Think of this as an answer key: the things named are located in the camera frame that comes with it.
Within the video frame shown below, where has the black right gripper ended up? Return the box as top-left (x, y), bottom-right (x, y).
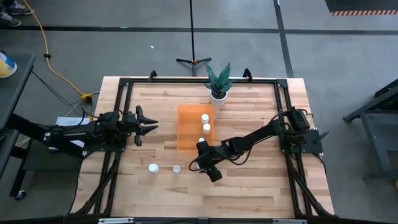
top-left (195, 141), bottom-right (223, 184)

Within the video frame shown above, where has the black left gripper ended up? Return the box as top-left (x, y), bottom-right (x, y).
top-left (123, 105), bottom-right (159, 147)

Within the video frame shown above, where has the orange translucent plastic basket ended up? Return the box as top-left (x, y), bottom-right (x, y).
top-left (176, 104), bottom-right (216, 154)

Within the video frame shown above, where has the black tripod stand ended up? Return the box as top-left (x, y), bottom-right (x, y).
top-left (175, 0), bottom-right (213, 77)

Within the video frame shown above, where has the white paper sheet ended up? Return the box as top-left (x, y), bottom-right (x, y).
top-left (47, 116), bottom-right (91, 152)

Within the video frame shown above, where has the green plant in white pot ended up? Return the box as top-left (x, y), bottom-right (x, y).
top-left (204, 62), bottom-right (236, 107)

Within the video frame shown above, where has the dark grey side table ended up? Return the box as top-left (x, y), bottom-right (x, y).
top-left (0, 52), bottom-right (35, 183)

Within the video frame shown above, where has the yellow blue white object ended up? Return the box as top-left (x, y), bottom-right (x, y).
top-left (0, 50), bottom-right (18, 79)

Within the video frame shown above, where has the person's shoe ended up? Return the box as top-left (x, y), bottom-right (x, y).
top-left (0, 9), bottom-right (22, 27)
top-left (6, 0), bottom-right (34, 16)

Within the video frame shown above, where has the dark metal bench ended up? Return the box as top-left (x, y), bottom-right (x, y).
top-left (342, 79), bottom-right (398, 182)

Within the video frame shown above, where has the black mat with striped edge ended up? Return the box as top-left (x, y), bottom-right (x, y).
top-left (324, 0), bottom-right (398, 17)

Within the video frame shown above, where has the black metal table frame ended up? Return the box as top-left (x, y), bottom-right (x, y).
top-left (70, 70), bottom-right (335, 219)

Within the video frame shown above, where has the silver metal bracket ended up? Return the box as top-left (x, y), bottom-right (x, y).
top-left (98, 217), bottom-right (135, 224)
top-left (272, 218), bottom-right (308, 224)

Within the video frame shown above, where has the black floor cable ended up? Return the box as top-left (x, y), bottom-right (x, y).
top-left (30, 70), bottom-right (94, 121)

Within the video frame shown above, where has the yellow extension cable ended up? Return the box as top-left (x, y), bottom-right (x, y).
top-left (22, 0), bottom-right (94, 104)

